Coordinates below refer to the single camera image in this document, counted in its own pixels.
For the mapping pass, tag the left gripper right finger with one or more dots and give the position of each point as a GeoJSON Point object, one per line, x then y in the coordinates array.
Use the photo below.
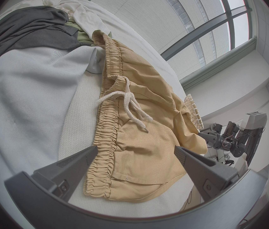
{"type": "Point", "coordinates": [203, 173]}

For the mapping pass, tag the white garment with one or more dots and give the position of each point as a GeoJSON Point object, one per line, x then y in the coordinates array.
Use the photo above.
{"type": "Point", "coordinates": [86, 15]}

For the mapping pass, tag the window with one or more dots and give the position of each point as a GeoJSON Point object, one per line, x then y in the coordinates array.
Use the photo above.
{"type": "Point", "coordinates": [231, 32]}

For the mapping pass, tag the pale grey garment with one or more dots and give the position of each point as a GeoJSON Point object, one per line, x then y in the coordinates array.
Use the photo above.
{"type": "Point", "coordinates": [29, 85]}

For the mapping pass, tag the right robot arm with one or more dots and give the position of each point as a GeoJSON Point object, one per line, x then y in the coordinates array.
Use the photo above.
{"type": "Point", "coordinates": [253, 132]}

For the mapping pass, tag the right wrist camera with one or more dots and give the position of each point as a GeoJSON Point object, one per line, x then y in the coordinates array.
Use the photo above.
{"type": "Point", "coordinates": [216, 127]}

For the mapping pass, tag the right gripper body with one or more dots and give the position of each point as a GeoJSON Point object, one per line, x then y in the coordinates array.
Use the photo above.
{"type": "Point", "coordinates": [207, 138]}

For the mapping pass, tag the dark grey garment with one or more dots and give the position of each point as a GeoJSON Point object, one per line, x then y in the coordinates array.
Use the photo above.
{"type": "Point", "coordinates": [29, 30]}

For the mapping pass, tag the light green garment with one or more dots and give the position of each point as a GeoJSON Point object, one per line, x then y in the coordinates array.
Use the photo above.
{"type": "Point", "coordinates": [83, 36]}

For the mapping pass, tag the round woven basket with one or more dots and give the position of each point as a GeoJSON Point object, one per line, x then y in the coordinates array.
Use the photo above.
{"type": "Point", "coordinates": [195, 113]}

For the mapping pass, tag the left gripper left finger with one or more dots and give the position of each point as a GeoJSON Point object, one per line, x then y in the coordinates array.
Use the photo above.
{"type": "Point", "coordinates": [70, 170]}

